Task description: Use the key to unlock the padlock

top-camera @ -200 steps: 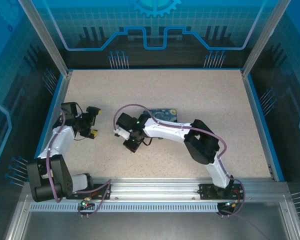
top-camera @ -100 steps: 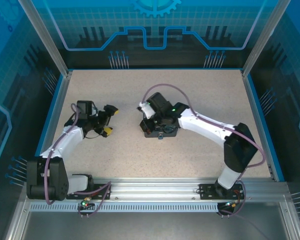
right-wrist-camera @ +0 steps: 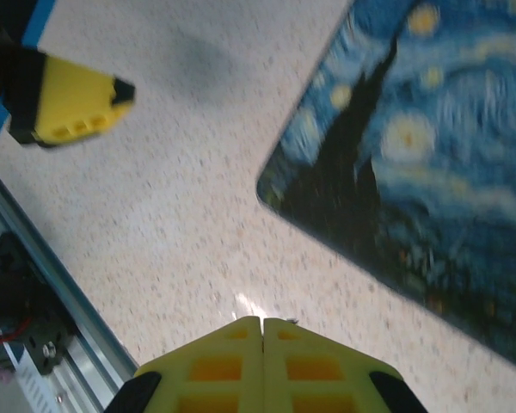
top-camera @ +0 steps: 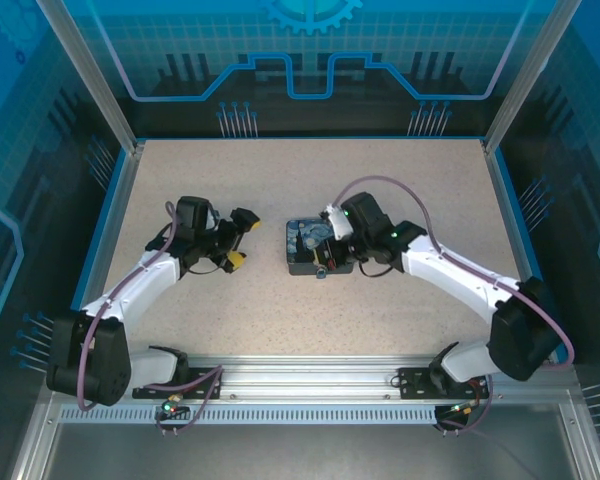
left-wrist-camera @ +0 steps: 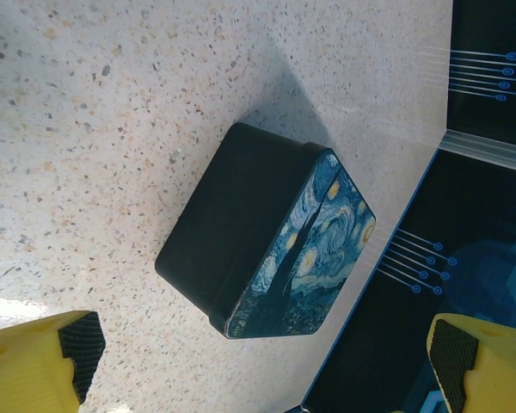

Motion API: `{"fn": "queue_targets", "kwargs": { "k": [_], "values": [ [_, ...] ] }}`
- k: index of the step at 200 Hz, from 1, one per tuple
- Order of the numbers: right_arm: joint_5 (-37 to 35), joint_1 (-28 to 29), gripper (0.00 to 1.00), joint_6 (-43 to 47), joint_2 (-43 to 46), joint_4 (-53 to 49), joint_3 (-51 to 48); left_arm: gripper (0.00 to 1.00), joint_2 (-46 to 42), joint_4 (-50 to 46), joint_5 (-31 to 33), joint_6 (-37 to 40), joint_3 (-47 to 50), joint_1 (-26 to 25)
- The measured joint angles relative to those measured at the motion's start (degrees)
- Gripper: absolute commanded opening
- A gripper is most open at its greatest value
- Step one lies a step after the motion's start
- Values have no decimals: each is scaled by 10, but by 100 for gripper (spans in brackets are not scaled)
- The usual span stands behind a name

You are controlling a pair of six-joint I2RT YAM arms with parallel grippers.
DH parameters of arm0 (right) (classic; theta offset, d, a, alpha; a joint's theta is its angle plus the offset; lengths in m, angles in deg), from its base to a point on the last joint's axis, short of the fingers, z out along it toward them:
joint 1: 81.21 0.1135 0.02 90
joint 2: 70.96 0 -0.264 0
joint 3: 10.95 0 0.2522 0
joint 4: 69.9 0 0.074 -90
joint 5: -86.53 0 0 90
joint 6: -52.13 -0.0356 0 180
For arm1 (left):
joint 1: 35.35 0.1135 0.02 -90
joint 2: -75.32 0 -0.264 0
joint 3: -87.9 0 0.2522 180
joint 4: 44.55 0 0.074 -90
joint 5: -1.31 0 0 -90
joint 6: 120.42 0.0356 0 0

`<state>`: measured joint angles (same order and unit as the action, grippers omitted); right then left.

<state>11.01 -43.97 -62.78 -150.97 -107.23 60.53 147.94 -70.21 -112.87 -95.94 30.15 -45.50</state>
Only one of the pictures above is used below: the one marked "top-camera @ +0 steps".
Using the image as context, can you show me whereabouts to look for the starry night print box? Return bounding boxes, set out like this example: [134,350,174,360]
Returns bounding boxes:
[284,215,355,277]

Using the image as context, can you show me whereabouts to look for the blue table edge strip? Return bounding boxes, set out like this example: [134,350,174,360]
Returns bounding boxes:
[69,149,141,364]
[484,149,570,364]

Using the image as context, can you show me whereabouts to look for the small LED connector board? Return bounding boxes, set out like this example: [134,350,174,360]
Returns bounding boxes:
[447,399,481,419]
[159,394,186,419]

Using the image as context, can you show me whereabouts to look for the grey sheet metal tray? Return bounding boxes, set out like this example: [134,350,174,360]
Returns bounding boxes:
[9,389,600,480]

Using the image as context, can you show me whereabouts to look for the short black left gripper cable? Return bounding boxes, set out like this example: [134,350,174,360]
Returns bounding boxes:
[184,258,231,277]

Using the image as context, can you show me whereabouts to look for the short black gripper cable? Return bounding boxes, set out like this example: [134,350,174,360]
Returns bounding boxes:
[184,258,231,277]
[357,258,397,279]

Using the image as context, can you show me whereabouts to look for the short black right gripper cable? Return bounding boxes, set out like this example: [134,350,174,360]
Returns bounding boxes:
[357,258,397,279]

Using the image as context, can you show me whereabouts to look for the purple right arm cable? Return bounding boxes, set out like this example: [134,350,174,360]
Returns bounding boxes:
[335,175,576,437]

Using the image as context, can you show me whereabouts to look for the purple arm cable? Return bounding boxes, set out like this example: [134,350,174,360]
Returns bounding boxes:
[335,175,576,437]
[78,200,226,437]

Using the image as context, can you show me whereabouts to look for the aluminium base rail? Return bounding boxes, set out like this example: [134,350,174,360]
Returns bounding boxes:
[47,352,581,401]

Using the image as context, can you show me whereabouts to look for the slotted grey cable duct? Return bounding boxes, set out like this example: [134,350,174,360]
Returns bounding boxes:
[58,405,444,426]

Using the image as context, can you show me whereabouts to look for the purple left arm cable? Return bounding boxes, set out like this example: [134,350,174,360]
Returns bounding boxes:
[78,200,226,437]

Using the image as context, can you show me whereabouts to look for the aluminium frame post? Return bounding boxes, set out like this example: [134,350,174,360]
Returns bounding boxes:
[482,0,589,156]
[34,0,146,154]

